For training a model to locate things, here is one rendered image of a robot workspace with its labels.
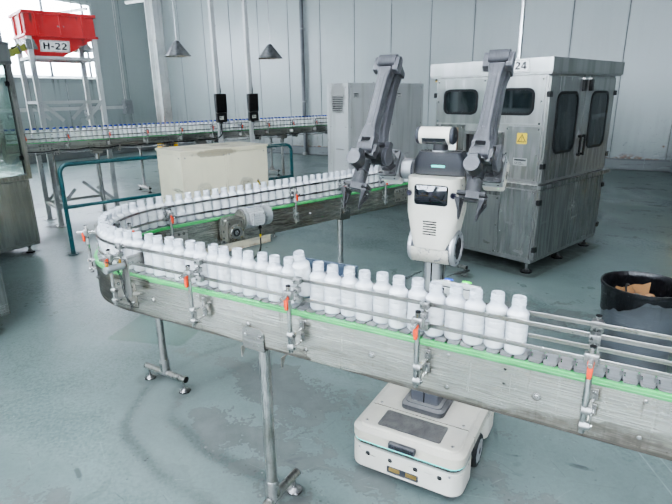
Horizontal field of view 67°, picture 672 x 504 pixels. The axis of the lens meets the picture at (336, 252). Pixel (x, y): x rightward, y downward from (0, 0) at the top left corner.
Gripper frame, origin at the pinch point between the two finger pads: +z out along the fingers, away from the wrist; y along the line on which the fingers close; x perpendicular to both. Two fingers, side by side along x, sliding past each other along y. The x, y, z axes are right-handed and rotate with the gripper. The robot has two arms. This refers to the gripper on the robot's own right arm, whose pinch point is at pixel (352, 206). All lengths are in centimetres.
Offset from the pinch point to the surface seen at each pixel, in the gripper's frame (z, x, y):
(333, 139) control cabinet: -189, 477, -275
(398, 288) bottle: 29, -32, 37
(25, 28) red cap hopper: -186, 197, -590
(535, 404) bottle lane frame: 50, -27, 81
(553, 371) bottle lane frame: 40, -32, 84
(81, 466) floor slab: 148, 13, -108
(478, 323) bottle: 33, -32, 62
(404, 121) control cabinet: -262, 559, -204
